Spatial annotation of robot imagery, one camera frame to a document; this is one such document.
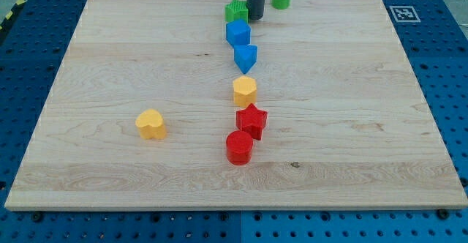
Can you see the blue triangle block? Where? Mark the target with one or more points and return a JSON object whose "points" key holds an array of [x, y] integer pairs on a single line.
{"points": [[245, 56]]}

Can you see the yellow hexagon block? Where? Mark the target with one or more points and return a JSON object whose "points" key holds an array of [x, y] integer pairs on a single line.
{"points": [[244, 91]]}

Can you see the red star block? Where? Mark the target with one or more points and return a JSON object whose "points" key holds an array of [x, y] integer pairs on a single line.
{"points": [[252, 120]]}

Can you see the blue cube block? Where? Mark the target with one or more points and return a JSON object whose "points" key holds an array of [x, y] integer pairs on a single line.
{"points": [[238, 32]]}

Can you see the wooden board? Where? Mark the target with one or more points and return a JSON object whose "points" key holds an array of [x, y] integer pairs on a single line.
{"points": [[348, 127]]}

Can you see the green star block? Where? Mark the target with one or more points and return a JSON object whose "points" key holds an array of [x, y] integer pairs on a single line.
{"points": [[236, 10]]}

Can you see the white fiducial marker tag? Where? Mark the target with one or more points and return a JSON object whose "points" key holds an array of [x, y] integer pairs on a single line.
{"points": [[404, 14]]}

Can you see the red cylinder block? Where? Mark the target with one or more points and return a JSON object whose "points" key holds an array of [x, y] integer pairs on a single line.
{"points": [[239, 146]]}

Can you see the yellow heart block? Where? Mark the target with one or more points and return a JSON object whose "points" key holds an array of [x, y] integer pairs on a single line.
{"points": [[150, 124]]}

